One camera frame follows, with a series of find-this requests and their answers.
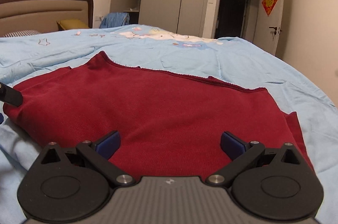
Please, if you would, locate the dark red long-sleeve sweater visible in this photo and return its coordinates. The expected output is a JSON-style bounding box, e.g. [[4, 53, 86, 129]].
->
[[3, 52, 307, 178]]

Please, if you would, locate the white bedroom door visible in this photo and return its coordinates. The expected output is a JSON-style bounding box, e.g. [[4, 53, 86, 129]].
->
[[253, 0, 284, 55]]

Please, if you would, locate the blue clothes pile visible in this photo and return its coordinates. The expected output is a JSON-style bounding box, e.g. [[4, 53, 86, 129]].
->
[[99, 12, 130, 29]]

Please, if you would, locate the checkered pillow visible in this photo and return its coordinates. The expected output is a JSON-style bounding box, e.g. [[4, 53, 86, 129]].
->
[[3, 30, 41, 38]]

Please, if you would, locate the light blue cartoon duvet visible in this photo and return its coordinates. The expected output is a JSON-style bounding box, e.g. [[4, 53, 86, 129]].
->
[[1, 25, 337, 223]]

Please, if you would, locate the brown beige bed headboard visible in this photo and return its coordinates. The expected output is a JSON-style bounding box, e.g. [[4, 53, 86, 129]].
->
[[1, 0, 94, 37]]

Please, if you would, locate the olive yellow pillow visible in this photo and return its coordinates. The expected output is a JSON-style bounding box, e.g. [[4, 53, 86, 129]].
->
[[57, 19, 89, 30]]

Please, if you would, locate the red fu door decoration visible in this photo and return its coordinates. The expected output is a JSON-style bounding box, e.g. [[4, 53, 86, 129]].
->
[[261, 0, 278, 16]]

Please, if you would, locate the black door handle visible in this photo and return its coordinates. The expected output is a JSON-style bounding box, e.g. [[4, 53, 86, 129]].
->
[[269, 27, 282, 37]]

